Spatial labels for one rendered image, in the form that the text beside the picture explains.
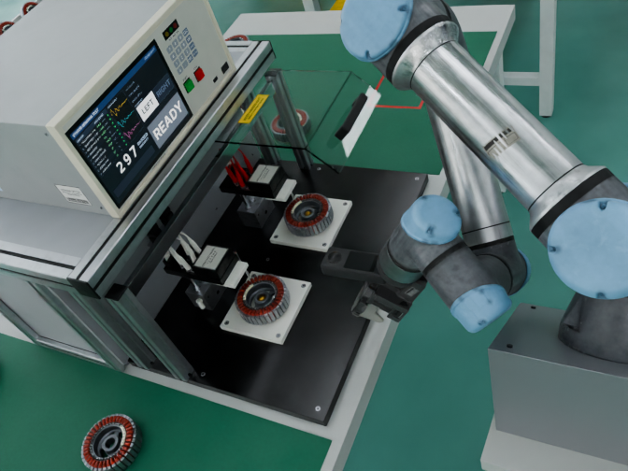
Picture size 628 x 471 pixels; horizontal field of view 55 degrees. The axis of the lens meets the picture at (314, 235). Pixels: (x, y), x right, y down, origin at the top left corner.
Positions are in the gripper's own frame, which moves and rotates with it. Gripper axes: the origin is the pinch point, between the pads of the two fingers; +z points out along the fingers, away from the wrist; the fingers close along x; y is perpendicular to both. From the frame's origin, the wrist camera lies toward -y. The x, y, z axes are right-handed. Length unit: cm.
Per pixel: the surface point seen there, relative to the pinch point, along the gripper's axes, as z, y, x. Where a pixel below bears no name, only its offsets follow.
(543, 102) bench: 63, 43, 161
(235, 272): 9.6, -24.0, 0.1
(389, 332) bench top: 7.4, 9.0, 2.6
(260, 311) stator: 11.9, -15.8, -4.0
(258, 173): 8.8, -30.7, 24.1
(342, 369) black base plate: 6.6, 3.2, -9.3
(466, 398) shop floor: 69, 49, 27
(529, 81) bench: 57, 34, 161
